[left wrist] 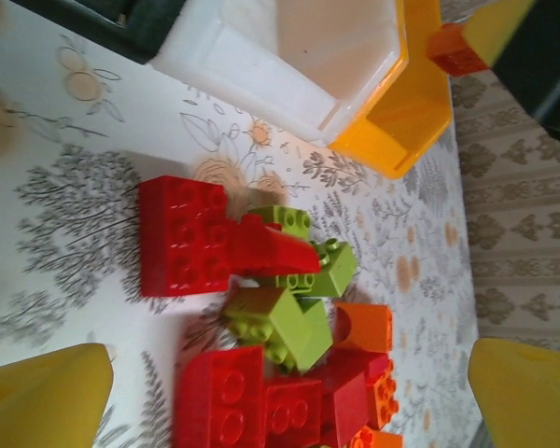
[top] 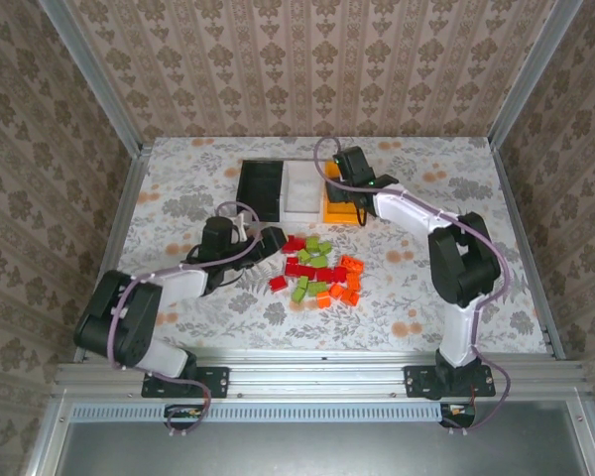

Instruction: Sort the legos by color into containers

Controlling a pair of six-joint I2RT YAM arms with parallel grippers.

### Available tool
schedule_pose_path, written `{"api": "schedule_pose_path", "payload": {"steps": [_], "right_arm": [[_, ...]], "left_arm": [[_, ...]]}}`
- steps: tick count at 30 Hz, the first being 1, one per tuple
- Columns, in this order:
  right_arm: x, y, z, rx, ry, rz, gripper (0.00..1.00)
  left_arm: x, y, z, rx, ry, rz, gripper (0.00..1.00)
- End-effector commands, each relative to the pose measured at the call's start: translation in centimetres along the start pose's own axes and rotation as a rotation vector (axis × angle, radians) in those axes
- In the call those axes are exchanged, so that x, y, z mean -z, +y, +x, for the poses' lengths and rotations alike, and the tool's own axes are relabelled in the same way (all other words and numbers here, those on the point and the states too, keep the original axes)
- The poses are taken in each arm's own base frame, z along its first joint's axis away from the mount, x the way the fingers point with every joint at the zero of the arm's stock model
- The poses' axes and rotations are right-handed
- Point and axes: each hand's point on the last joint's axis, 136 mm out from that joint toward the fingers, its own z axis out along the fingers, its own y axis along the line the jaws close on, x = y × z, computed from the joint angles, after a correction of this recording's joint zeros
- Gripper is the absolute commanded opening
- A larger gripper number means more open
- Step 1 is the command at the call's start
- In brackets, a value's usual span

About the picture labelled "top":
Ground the wide aluminium mounting rail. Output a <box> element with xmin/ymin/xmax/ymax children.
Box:
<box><xmin>54</xmin><ymin>354</ymin><xmax>589</xmax><ymax>401</ymax></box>

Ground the grey slotted cable duct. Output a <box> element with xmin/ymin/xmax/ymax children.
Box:
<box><xmin>71</xmin><ymin>402</ymin><xmax>442</xmax><ymax>423</ymax></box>

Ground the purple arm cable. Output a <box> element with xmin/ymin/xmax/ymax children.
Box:
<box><xmin>107</xmin><ymin>200</ymin><xmax>264</xmax><ymax>438</ymax></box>
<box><xmin>312</xmin><ymin>136</ymin><xmax>513</xmax><ymax>437</ymax></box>

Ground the orange plastic bin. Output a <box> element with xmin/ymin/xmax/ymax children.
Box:
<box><xmin>319</xmin><ymin>161</ymin><xmax>373</xmax><ymax>225</ymax></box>

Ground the grey metal panel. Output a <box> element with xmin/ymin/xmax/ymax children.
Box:
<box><xmin>54</xmin><ymin>402</ymin><xmax>591</xmax><ymax>476</ymax></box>

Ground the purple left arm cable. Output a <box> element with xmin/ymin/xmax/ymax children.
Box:
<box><xmin>107</xmin><ymin>200</ymin><xmax>264</xmax><ymax>438</ymax></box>

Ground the white plastic bin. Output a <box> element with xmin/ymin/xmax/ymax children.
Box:
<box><xmin>281</xmin><ymin>161</ymin><xmax>328</xmax><ymax>223</ymax></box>

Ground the floral patterned table cover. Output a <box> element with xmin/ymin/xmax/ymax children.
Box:
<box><xmin>117</xmin><ymin>136</ymin><xmax>549</xmax><ymax>356</ymax></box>

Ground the aluminium frame post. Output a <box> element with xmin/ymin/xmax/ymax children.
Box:
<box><xmin>488</xmin><ymin>0</ymin><xmax>587</xmax><ymax>150</ymax></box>
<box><xmin>35</xmin><ymin>0</ymin><xmax>145</xmax><ymax>156</ymax></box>

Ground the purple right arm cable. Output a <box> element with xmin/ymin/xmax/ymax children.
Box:
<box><xmin>312</xmin><ymin>136</ymin><xmax>513</xmax><ymax>437</ymax></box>

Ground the aluminium table side rail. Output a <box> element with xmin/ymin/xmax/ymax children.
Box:
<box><xmin>489</xmin><ymin>143</ymin><xmax>567</xmax><ymax>361</ymax></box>
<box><xmin>72</xmin><ymin>142</ymin><xmax>154</xmax><ymax>363</ymax></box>

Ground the black plastic bin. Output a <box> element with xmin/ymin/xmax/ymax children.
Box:
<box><xmin>235</xmin><ymin>159</ymin><xmax>285</xmax><ymax>223</ymax></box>

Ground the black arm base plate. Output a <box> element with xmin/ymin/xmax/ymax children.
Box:
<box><xmin>141</xmin><ymin>365</ymin><xmax>230</xmax><ymax>400</ymax></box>
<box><xmin>404</xmin><ymin>365</ymin><xmax>497</xmax><ymax>400</ymax></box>

